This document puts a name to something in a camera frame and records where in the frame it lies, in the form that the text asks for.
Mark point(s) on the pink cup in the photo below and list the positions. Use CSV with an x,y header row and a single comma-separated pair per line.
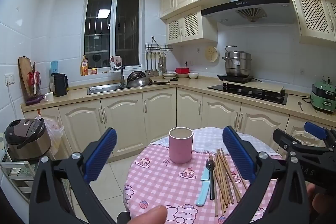
x,y
179,148

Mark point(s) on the steel faucet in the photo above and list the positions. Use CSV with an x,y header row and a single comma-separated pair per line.
x,y
122,77

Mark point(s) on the orange bottle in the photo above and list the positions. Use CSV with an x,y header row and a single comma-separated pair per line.
x,y
84,67

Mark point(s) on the light blue sheathed knife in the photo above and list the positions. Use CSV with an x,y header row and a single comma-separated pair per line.
x,y
203,195

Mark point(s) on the hanging steel skimmer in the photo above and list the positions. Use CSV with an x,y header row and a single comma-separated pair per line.
x,y
162,62

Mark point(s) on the white bowl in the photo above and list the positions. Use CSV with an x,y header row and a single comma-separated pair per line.
x,y
193,75

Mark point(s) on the steel colander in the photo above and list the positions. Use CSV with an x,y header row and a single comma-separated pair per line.
x,y
135,75

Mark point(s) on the steel wok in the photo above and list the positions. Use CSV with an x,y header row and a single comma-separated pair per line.
x,y
141,82

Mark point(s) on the white mug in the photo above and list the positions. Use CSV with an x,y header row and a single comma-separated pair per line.
x,y
49,97

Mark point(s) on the pile of wooden chopsticks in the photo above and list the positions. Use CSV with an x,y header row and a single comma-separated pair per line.
x,y
223,176

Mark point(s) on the white storage rack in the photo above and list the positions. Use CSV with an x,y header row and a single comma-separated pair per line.
x,y
18,174

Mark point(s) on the pink rag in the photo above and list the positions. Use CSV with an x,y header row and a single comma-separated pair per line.
x,y
116,60

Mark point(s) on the cream base cabinets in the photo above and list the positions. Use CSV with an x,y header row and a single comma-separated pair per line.
x,y
126,119

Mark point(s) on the green electric cooker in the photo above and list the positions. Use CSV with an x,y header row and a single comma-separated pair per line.
x,y
323,95

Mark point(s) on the person's right hand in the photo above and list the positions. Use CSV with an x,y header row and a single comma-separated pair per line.
x,y
324,203

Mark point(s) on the steel steamer pot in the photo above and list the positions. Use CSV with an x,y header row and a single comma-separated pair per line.
x,y
237,64

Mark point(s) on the black induction cooker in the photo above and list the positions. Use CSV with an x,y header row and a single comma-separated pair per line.
x,y
233,78

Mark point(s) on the black range hood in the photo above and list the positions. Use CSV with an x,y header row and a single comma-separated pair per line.
x,y
249,7

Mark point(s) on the brown rice cooker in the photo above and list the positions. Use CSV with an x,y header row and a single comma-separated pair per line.
x,y
26,140

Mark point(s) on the cream lattice door cabinet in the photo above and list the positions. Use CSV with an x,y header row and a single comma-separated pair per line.
x,y
189,26
315,14

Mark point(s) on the wooden cutting board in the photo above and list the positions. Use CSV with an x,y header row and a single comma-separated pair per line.
x,y
25,74

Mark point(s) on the stack of white bowls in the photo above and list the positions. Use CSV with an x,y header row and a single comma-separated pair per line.
x,y
169,75

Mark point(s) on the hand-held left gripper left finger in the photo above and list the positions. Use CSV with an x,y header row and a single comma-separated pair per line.
x,y
101,155

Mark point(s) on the pink checked tablecloth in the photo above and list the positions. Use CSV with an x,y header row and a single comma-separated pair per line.
x,y
162,182

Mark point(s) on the beige kitchen countertop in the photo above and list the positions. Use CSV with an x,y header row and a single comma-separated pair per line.
x,y
197,85

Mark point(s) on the person's left hand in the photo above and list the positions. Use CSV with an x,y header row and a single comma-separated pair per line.
x,y
149,216

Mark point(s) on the small metal spoon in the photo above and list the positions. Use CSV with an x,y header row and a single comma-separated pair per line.
x,y
300,104

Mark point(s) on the clear plastic bag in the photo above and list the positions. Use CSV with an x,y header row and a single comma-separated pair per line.
x,y
56,134

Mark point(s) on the black kettle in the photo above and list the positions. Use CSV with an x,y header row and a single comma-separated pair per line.
x,y
61,85

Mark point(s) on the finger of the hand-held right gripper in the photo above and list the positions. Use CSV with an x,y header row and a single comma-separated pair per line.
x,y
315,130
291,144

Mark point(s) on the purple knife rack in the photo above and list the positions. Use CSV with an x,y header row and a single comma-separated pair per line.
x,y
35,90

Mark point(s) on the black gas stove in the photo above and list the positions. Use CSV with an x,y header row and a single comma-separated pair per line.
x,y
246,94

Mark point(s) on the hanging steel spatula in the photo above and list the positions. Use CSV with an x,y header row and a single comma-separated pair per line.
x,y
156,66

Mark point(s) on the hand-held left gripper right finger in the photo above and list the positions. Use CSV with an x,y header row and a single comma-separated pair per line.
x,y
239,155

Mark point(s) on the round cream trivet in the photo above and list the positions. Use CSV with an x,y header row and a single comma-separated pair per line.
x,y
211,54

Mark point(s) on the red container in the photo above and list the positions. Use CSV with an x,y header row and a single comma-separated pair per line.
x,y
182,71

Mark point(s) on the small red jar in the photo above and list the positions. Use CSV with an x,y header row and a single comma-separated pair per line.
x,y
94,71

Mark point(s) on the steel sink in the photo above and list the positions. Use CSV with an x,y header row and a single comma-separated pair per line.
x,y
105,88

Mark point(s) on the light blue box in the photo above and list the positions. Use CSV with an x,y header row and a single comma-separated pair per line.
x,y
54,66

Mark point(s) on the white framed window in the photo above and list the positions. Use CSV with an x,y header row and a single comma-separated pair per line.
x,y
113,27

